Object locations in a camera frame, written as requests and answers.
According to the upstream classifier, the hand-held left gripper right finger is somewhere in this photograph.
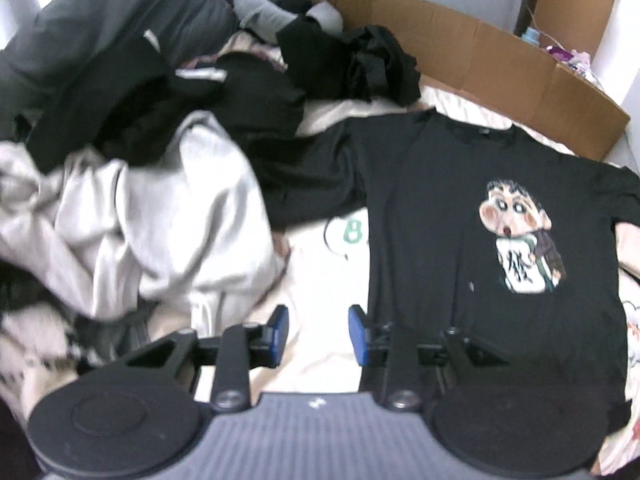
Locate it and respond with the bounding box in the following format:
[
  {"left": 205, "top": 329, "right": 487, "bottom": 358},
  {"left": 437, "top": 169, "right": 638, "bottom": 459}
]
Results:
[{"left": 348, "top": 304, "right": 513, "bottom": 411}]

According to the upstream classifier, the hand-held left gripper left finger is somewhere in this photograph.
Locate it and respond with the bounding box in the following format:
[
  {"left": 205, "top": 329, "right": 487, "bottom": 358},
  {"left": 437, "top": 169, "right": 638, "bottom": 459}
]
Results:
[{"left": 122, "top": 304, "right": 291, "bottom": 413}]

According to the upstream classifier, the black cartoon print t-shirt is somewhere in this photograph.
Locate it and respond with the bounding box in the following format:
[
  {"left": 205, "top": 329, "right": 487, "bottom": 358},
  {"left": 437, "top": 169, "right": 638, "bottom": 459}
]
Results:
[{"left": 260, "top": 108, "right": 640, "bottom": 428}]

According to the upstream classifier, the black clothes pile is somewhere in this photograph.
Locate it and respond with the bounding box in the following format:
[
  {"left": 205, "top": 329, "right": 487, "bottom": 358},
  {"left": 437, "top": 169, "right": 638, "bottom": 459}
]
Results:
[{"left": 277, "top": 15, "right": 423, "bottom": 107}]

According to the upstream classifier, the light grey hoodie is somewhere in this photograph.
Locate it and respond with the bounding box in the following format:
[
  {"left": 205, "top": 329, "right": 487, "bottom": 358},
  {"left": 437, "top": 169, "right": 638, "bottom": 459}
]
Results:
[{"left": 0, "top": 110, "right": 283, "bottom": 321}]

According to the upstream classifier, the black white checkered garment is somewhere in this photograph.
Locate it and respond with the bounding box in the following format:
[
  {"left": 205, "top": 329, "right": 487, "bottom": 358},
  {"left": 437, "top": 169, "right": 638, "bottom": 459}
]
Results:
[{"left": 0, "top": 260, "right": 151, "bottom": 376}]

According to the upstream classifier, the long brown cardboard panel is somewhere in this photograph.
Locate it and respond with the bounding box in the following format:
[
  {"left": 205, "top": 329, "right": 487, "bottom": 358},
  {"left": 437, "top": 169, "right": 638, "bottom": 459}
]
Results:
[{"left": 290, "top": 0, "right": 631, "bottom": 161}]

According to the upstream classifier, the plastic bag of packets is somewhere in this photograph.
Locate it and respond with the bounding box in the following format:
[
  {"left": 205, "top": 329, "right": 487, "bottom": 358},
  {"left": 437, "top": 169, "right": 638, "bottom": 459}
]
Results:
[{"left": 545, "top": 42, "right": 601, "bottom": 81}]

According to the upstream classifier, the tall brown cardboard box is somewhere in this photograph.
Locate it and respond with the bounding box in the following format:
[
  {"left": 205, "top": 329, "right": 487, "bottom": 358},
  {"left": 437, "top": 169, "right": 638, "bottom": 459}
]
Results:
[{"left": 532, "top": 0, "right": 623, "bottom": 58}]

